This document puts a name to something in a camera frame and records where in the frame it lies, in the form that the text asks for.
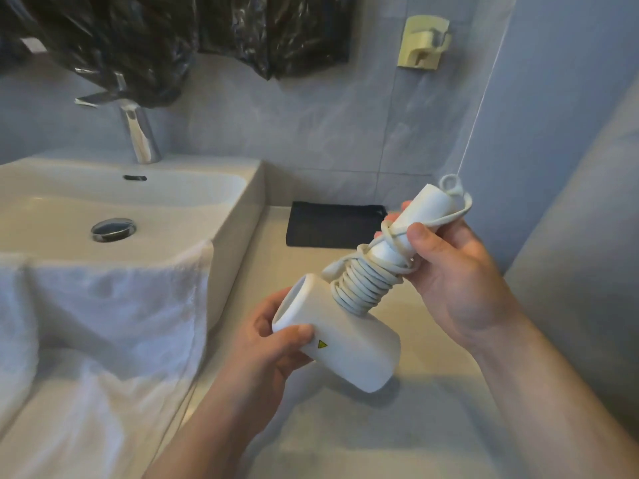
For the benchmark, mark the person's right forearm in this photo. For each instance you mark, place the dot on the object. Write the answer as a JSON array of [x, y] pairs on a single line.
[[559, 409]]

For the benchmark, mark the person's right hand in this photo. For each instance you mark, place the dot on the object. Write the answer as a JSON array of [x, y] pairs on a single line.
[[459, 289]]

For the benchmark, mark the white hair dryer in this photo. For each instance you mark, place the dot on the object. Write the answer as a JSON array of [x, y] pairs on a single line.
[[349, 354]]

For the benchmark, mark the yellow wall holder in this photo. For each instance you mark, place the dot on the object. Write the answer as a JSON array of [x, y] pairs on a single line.
[[414, 44]]

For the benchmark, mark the chrome faucet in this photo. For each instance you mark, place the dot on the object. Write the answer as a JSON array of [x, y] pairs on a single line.
[[142, 139]]

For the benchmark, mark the white tape piece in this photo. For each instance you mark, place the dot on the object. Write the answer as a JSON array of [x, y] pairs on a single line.
[[33, 45]]

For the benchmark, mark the black plastic sheet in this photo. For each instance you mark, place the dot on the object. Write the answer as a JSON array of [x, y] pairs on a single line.
[[150, 39]]

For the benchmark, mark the white towel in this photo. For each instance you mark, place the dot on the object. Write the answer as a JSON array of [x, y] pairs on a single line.
[[100, 354]]

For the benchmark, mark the white sink basin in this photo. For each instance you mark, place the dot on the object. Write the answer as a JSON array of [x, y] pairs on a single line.
[[150, 204]]

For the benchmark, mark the chrome sink drain plug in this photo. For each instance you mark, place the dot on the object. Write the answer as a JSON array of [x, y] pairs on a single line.
[[113, 230]]

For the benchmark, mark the black tray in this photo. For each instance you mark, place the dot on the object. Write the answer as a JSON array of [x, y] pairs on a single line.
[[329, 224]]

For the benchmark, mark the person's left hand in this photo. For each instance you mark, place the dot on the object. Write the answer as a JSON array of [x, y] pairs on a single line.
[[259, 364]]

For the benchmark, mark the white shower curtain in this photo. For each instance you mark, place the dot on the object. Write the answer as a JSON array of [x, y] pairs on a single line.
[[589, 244]]

